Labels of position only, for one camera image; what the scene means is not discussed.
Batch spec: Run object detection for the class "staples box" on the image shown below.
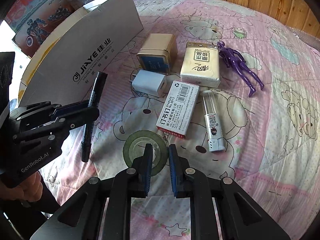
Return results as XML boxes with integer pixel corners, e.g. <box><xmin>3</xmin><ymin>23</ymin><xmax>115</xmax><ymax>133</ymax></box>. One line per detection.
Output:
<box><xmin>156</xmin><ymin>81</ymin><xmax>200</xmax><ymax>139</ymax></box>

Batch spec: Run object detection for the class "black marker pen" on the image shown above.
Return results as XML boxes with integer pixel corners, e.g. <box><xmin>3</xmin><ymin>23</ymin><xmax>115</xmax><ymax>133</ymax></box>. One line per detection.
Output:
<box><xmin>81</xmin><ymin>72</ymin><xmax>107</xmax><ymax>163</ymax></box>

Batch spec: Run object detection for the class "white usb charger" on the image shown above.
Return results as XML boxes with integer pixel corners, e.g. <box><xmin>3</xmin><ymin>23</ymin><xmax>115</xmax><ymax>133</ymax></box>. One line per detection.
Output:
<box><xmin>131</xmin><ymin>69</ymin><xmax>167</xmax><ymax>97</ymax></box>

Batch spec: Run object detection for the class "left hand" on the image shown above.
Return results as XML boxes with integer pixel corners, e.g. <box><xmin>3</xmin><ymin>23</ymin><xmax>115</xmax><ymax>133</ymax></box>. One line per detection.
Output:
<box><xmin>0</xmin><ymin>171</ymin><xmax>43</xmax><ymax>202</ymax></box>

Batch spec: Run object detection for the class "green tape roll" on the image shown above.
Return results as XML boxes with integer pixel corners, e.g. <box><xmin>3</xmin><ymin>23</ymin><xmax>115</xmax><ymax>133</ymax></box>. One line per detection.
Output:
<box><xmin>123</xmin><ymin>130</ymin><xmax>168</xmax><ymax>176</ymax></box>

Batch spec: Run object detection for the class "white cardboard box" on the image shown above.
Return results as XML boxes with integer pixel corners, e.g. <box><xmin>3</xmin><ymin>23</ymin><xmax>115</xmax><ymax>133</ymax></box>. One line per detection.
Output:
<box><xmin>18</xmin><ymin>0</ymin><xmax>143</xmax><ymax>106</ymax></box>

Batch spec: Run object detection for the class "white glue stick tube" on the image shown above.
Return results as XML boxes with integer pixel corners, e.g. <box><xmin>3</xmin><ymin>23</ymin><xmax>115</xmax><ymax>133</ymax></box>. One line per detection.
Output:
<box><xmin>201</xmin><ymin>90</ymin><xmax>225</xmax><ymax>152</ymax></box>

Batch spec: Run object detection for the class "robot toy box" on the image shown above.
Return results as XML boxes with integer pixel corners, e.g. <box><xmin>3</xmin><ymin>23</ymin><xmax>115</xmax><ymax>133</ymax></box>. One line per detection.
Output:
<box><xmin>12</xmin><ymin>0</ymin><xmax>74</xmax><ymax>57</ymax></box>

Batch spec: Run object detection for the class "pink cartoon bed quilt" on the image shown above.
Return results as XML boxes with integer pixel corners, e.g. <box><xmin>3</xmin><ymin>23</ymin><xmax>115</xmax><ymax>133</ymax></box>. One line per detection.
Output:
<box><xmin>41</xmin><ymin>0</ymin><xmax>319</xmax><ymax>239</ymax></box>

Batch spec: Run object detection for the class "yellow tissue pack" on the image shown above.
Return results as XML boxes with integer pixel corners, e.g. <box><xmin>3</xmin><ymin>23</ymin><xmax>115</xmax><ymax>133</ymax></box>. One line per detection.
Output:
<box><xmin>180</xmin><ymin>42</ymin><xmax>220</xmax><ymax>88</ymax></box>

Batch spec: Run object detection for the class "gold square box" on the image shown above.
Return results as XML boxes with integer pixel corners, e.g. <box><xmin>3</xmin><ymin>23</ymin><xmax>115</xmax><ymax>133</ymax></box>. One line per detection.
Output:
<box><xmin>137</xmin><ymin>33</ymin><xmax>177</xmax><ymax>75</ymax></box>

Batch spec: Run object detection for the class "purple action figure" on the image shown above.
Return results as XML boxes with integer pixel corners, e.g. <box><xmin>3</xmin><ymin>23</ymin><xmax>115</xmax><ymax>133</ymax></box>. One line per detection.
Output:
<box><xmin>217</xmin><ymin>41</ymin><xmax>264</xmax><ymax>97</ymax></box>

